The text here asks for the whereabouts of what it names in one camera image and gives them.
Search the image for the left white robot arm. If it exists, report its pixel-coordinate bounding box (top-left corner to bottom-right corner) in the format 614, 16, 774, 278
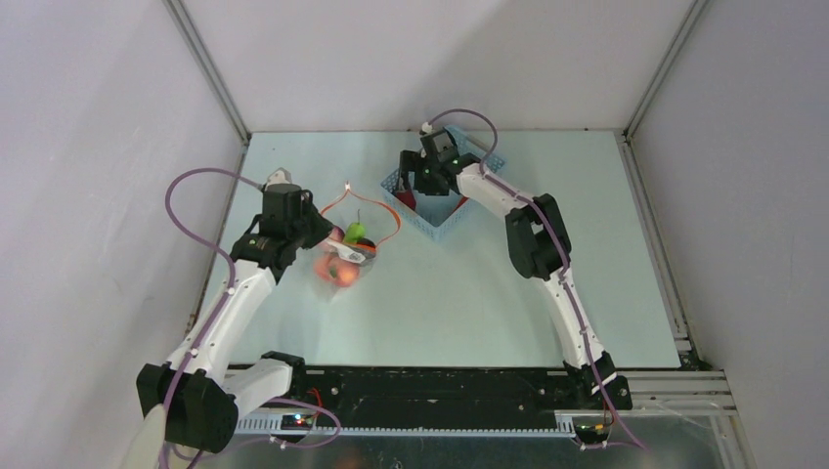
137, 183, 332, 453

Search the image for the light blue perforated basket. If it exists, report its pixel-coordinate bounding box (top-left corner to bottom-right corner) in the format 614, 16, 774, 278
380, 125, 506, 241

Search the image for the dark red toy fruit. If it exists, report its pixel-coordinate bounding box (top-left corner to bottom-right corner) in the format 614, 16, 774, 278
395, 189, 416, 211

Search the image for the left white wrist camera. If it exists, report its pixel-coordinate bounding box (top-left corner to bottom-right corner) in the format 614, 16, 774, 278
260, 167, 292, 192

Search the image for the orange peach toy fruit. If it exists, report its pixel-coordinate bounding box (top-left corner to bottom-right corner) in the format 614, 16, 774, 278
328, 259, 360, 288

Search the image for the red toy chili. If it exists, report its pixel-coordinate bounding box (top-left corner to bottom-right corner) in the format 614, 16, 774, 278
453, 197, 468, 213

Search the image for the green toy pepper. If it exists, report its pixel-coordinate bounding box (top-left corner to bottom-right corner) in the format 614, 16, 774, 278
343, 209, 367, 245

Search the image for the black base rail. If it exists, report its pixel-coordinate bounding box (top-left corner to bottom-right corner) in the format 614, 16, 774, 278
283, 362, 633, 432

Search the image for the clear zip bag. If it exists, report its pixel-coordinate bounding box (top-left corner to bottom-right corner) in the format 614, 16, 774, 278
312, 182, 402, 303

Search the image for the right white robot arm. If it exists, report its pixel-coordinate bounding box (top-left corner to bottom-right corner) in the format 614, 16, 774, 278
397, 124, 618, 408

